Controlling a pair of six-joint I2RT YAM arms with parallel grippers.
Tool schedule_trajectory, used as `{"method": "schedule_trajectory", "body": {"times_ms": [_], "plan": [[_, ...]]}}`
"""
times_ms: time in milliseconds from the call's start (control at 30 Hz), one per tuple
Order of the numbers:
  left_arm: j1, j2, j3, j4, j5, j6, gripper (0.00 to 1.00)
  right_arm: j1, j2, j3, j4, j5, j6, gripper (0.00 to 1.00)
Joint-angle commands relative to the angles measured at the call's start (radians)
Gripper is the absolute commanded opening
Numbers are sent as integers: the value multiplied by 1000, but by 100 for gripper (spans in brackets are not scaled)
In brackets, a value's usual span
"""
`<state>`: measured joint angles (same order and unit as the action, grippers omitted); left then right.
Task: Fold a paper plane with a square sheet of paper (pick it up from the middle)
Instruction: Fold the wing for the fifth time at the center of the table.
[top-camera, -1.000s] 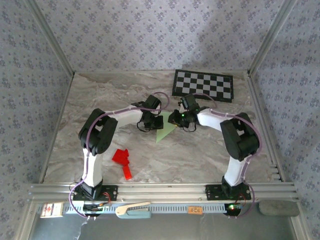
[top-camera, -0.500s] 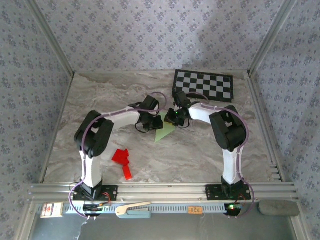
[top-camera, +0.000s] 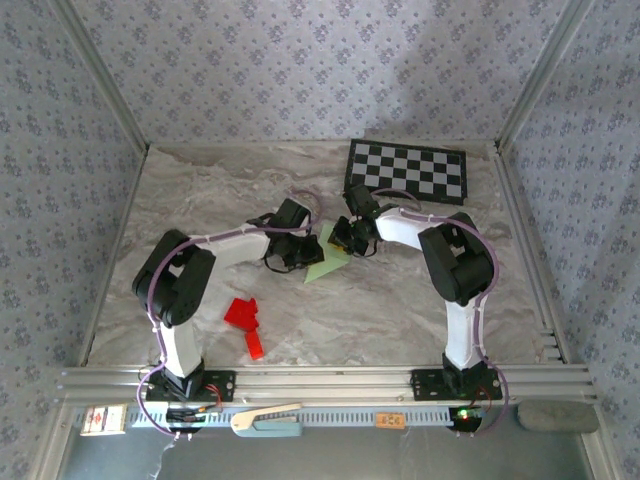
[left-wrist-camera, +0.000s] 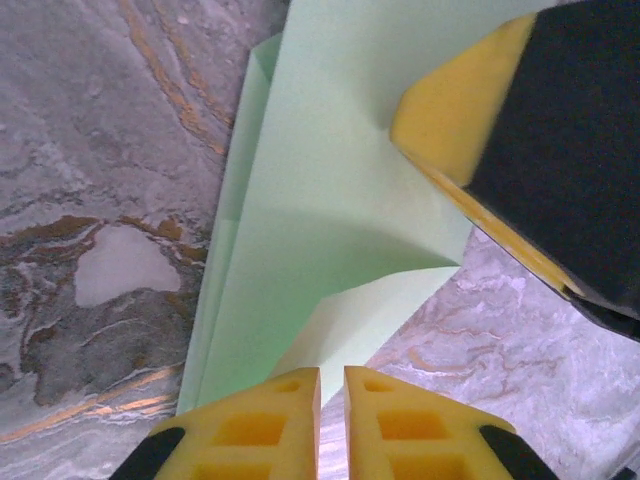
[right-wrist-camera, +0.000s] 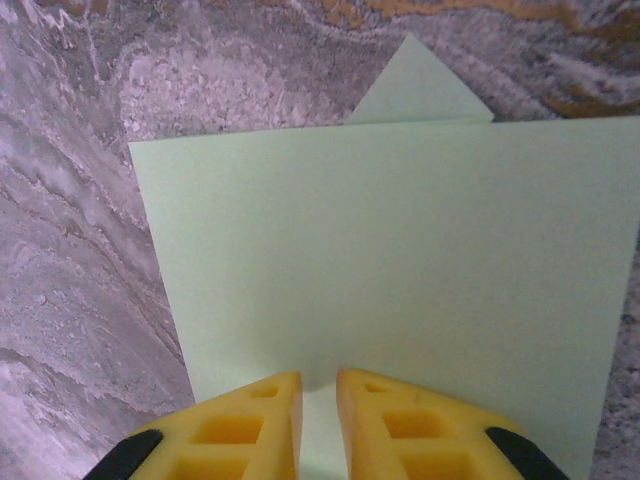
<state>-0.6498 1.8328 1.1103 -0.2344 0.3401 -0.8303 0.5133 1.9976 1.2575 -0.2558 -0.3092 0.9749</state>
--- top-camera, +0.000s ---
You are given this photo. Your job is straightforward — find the light green paper sheet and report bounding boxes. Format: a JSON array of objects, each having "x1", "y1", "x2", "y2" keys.
[{"x1": 303, "y1": 222, "x2": 351, "y2": 286}]

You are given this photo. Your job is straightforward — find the red plastic piece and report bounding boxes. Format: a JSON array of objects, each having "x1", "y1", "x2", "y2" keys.
[{"x1": 223, "y1": 297, "x2": 265, "y2": 361}]

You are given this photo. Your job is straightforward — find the black white checkerboard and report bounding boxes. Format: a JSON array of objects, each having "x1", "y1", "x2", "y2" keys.
[{"x1": 342, "y1": 138, "x2": 469, "y2": 206}]

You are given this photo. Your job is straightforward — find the blue grey flat holder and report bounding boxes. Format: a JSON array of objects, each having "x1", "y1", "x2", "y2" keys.
[{"x1": 233, "y1": 418, "x2": 304, "y2": 439}]

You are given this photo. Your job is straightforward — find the white red printed card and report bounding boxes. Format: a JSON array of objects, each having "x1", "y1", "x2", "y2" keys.
[{"x1": 79, "y1": 404, "x2": 127, "y2": 436}]

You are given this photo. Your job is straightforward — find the grey foam pad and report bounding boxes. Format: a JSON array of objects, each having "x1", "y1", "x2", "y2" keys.
[{"x1": 516, "y1": 399, "x2": 600, "y2": 434}]

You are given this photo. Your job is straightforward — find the long aluminium frame rail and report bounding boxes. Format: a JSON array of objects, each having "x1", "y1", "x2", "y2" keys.
[{"x1": 54, "y1": 364, "x2": 599, "y2": 405}]

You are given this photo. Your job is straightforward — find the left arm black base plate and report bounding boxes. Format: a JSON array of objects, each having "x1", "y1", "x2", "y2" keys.
[{"x1": 146, "y1": 368, "x2": 237, "y2": 404}]

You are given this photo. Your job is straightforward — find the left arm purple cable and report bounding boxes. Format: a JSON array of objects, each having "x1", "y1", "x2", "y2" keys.
[{"x1": 135, "y1": 188, "x2": 324, "y2": 441}]

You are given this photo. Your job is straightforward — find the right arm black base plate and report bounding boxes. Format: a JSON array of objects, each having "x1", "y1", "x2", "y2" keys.
[{"x1": 410, "y1": 368, "x2": 504, "y2": 401}]

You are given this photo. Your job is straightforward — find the grey slotted cable duct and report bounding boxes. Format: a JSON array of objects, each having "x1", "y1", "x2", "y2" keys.
[{"x1": 72, "y1": 405, "x2": 521, "y2": 430}]

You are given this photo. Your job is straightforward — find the beige curved handle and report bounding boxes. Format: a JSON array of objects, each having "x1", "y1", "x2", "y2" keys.
[{"x1": 230, "y1": 402, "x2": 303, "y2": 432}]

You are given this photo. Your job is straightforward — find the aluminium table side rail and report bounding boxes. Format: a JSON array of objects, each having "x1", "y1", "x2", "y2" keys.
[
  {"x1": 492, "y1": 142, "x2": 574, "y2": 365},
  {"x1": 74, "y1": 144, "x2": 151, "y2": 369}
]

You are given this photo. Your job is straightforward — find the aluminium frame post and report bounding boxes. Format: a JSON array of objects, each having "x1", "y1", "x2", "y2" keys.
[
  {"x1": 496, "y1": 0, "x2": 597, "y2": 154},
  {"x1": 49, "y1": 0, "x2": 151, "y2": 154}
]

